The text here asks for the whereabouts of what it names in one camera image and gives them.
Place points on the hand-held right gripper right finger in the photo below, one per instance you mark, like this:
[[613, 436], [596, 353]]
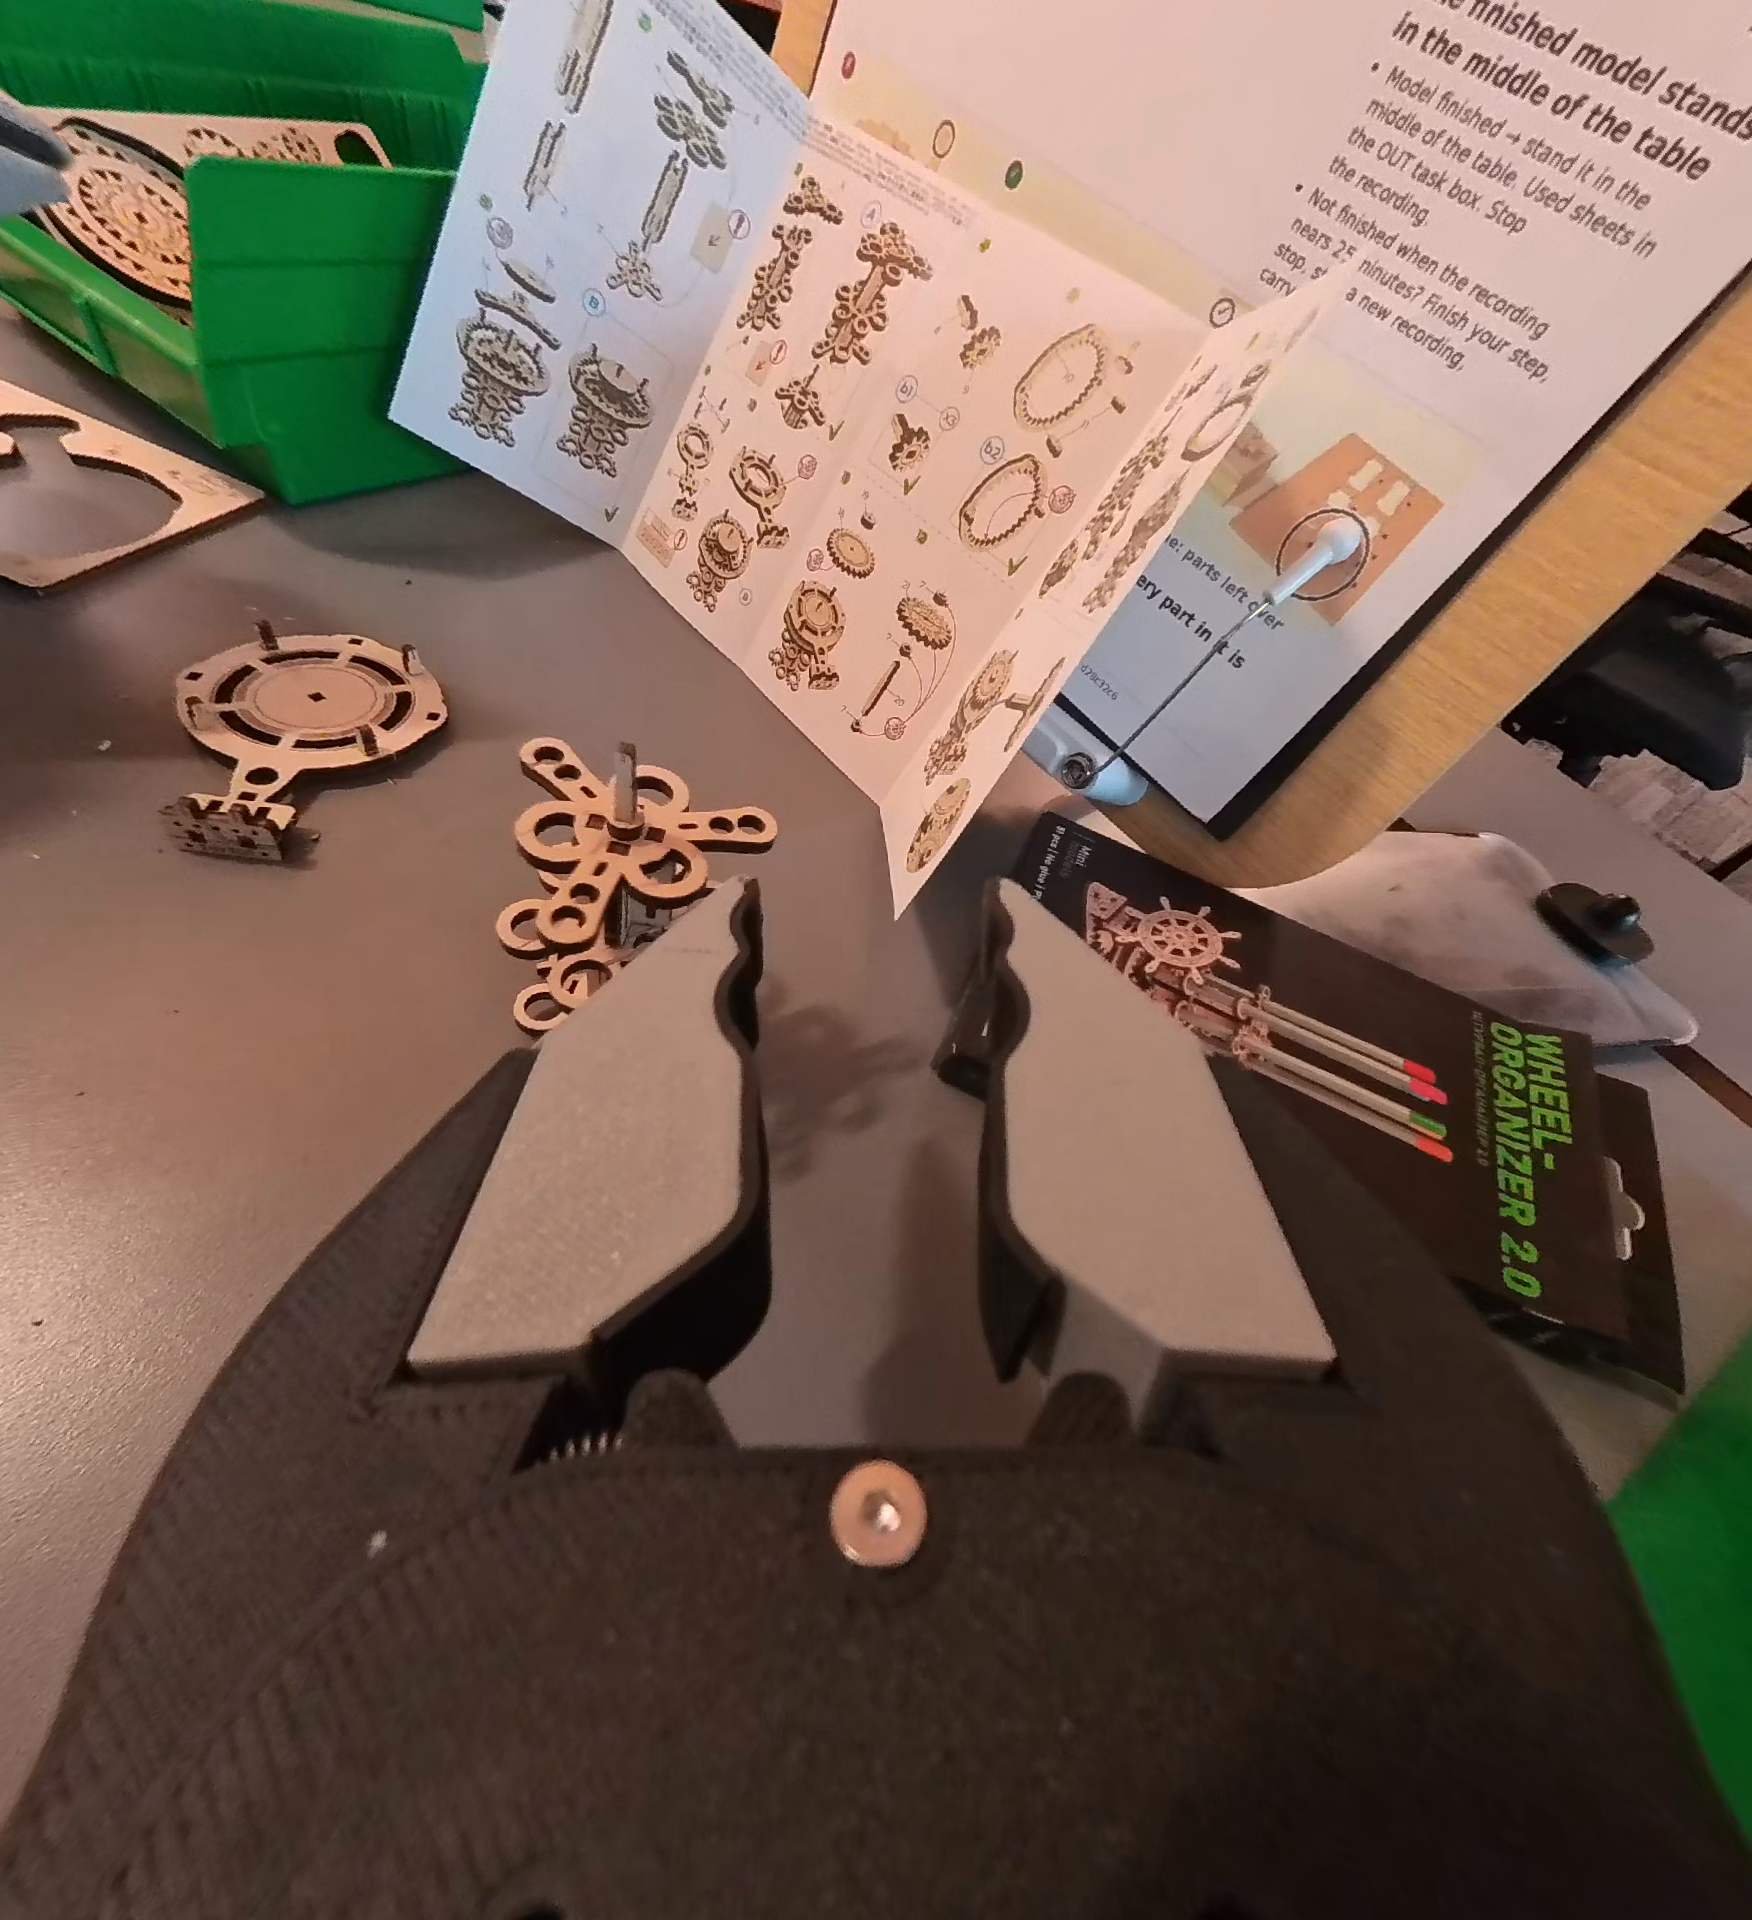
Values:
[[1131, 1185]]

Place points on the black kit box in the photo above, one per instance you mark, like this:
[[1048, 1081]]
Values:
[[1416, 1171]]

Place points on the black knob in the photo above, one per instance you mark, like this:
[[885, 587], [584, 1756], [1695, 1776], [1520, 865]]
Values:
[[1596, 921]]

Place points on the white instruction poster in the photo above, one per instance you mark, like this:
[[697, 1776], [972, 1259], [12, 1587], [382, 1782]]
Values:
[[1416, 224]]

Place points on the folded instruction booklet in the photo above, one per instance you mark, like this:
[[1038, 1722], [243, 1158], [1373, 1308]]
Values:
[[817, 450]]

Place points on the green plastic bin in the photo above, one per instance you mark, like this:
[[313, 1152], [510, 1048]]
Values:
[[1746, 1575], [307, 300]]

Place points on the wooden ringed tower assembly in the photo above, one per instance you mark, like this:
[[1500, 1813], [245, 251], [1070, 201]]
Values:
[[622, 795]]

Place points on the grey metal stand base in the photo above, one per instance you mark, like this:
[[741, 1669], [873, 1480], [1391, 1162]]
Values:
[[1416, 930]]

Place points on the wooden backing board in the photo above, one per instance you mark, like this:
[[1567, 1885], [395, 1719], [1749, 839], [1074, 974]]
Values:
[[1567, 570]]

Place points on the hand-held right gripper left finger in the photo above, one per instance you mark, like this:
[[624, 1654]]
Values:
[[622, 1171]]

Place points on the black office chair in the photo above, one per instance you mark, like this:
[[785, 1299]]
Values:
[[1641, 690]]

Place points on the wooden sheet with gear parts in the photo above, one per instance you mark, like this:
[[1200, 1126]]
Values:
[[126, 210]]

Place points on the wooden sheet with round cut-out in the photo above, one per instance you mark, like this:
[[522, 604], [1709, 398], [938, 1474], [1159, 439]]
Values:
[[6, 402]]

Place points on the round wooden base part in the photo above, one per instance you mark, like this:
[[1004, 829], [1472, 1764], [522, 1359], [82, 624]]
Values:
[[309, 698]]

